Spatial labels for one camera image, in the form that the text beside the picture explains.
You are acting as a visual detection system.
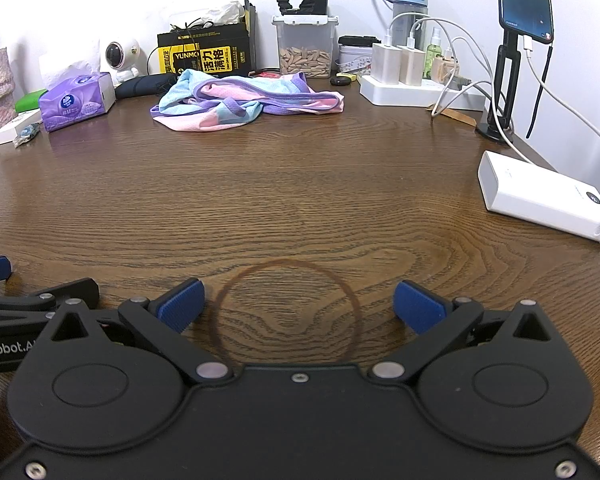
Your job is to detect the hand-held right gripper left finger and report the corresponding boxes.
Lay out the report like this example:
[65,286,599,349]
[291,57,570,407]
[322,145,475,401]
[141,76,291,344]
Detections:
[45,278,233,386]

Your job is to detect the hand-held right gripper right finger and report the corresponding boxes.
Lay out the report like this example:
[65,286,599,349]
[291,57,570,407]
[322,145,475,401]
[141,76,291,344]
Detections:
[367,280,556,386]

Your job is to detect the pastel pink blue garment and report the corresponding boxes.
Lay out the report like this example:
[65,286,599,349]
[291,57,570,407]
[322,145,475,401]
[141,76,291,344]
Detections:
[150,71,346,133]

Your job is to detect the small blue wrapped item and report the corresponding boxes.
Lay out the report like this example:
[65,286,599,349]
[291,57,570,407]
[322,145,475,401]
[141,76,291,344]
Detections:
[13,125,42,149]

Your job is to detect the flat white box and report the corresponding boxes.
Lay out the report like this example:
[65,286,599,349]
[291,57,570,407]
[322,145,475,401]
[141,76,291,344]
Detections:
[0,110,44,146]

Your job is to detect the white power bank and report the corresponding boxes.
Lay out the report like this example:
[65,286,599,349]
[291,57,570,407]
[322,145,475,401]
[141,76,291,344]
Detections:
[477,150,600,244]

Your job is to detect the purple tissue box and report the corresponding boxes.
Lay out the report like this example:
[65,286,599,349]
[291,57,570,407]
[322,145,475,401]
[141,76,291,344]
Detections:
[39,72,117,133]

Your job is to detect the white power strip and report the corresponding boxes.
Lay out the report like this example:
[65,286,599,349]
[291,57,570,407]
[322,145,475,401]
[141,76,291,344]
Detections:
[359,72,492,111]

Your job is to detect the white tissue sheet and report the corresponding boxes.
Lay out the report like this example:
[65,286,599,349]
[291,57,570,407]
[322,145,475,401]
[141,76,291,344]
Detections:
[40,54,102,87]

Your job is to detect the navy blue pouch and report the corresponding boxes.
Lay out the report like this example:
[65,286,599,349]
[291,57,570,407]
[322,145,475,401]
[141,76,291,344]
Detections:
[115,73,181,100]

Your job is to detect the black phone stand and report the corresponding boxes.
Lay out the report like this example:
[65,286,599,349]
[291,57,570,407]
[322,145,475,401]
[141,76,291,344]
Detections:
[475,30,524,141]

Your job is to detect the beige charger adapter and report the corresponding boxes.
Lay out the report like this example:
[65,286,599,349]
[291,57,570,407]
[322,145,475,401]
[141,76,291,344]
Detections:
[431,57,462,84]

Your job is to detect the white charger adapter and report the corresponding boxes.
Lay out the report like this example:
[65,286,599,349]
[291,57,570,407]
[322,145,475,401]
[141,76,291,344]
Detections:
[397,45,426,87]
[371,42,399,86]

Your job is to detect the black yellow cardboard box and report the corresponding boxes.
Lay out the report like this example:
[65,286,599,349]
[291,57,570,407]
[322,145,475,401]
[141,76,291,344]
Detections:
[157,0,257,79]

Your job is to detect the white round tin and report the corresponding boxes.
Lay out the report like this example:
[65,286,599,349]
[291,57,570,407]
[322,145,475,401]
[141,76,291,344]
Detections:
[337,44,376,74]

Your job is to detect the green spray bottle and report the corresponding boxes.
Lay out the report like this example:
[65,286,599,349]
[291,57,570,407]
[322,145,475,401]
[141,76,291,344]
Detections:
[426,27,444,80]

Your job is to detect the clear container of seeds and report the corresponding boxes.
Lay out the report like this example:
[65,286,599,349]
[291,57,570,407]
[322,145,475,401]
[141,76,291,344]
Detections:
[272,14,340,80]

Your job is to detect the crumpled white plastic bag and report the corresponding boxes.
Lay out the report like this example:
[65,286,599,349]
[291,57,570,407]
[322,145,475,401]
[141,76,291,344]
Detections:
[170,2,246,29]

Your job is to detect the grey blue water bottle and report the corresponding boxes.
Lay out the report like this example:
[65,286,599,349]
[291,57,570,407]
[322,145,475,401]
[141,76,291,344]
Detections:
[371,0,429,52]

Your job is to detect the white round security camera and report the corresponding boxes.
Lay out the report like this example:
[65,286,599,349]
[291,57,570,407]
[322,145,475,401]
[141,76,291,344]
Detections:
[100,41,142,84]

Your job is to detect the black hanging strap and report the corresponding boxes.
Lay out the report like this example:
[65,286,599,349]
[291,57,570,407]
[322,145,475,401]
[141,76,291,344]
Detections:
[526,42,555,140]

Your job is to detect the white phone charging cable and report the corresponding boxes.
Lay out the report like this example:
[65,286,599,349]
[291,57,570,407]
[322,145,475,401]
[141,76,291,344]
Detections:
[524,36,600,171]

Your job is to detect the white adapter cable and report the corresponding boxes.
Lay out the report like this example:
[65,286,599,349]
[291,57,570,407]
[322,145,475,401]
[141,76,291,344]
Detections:
[385,12,507,122]

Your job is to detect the black earphone cable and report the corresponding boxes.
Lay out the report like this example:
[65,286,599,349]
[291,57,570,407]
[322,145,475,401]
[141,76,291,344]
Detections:
[150,12,218,73]

